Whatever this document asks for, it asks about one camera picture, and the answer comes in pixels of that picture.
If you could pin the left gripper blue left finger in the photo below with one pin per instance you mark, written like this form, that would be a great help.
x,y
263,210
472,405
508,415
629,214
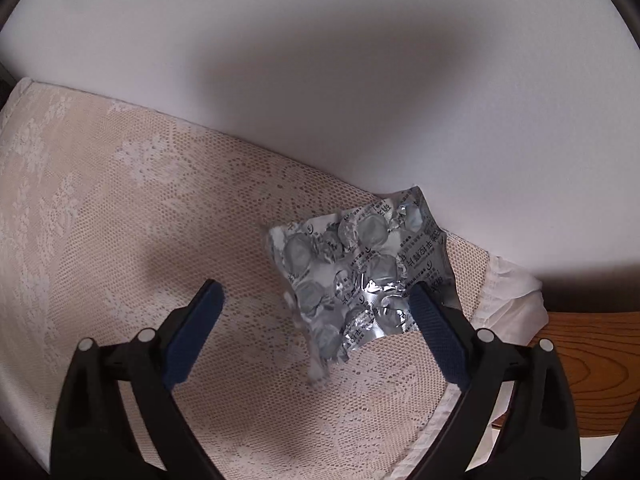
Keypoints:
x,y
186,330

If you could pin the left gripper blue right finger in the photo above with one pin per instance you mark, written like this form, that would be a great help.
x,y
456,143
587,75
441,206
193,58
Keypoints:
x,y
445,332

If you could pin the silver pill blister pack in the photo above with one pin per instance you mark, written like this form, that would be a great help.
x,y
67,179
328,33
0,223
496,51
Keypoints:
x,y
349,274

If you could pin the beige lace table cover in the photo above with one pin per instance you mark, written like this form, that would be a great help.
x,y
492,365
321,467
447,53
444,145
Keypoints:
x,y
113,215

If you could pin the wooden headboard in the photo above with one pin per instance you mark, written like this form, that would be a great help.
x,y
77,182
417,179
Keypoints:
x,y
600,356

